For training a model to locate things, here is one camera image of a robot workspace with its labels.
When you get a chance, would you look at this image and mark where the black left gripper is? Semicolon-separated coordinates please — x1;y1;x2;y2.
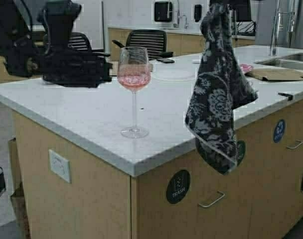
41;52;112;88

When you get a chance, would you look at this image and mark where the wine glass with pink filling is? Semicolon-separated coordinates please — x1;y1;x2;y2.
117;47;151;138

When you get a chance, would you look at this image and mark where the black white floral cloth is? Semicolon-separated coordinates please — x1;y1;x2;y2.
184;0;258;175

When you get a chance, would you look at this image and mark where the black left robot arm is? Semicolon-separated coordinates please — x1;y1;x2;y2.
0;0;112;88

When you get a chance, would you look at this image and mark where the black mesh office chair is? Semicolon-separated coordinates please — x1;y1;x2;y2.
112;29;173;60

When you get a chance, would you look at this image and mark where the black smartphone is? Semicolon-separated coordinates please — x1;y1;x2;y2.
157;58;175;64

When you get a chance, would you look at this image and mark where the white round plate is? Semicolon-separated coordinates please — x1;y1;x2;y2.
151;61;199;82

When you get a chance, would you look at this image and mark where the white island power outlet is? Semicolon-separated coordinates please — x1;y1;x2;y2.
49;149;71;183

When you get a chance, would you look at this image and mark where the black paper towel dispenser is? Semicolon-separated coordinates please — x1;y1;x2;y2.
154;1;172;22

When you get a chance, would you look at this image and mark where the wood island cabinet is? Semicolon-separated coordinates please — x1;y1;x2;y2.
13;100;303;239

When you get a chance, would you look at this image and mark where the round black trash sticker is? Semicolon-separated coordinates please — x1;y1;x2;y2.
166;169;191;204

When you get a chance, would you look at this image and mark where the round blue recycling sticker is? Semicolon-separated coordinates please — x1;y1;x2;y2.
273;119;286;143

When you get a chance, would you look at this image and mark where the small black counter clip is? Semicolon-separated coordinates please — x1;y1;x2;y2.
278;92;294;101

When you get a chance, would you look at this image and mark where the island stainless sink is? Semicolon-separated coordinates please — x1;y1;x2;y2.
255;52;303;71

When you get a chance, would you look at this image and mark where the island chrome faucet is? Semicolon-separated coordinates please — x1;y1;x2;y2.
269;0;300;56

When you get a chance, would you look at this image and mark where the black wall soap dispenser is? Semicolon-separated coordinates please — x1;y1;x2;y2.
194;4;202;22

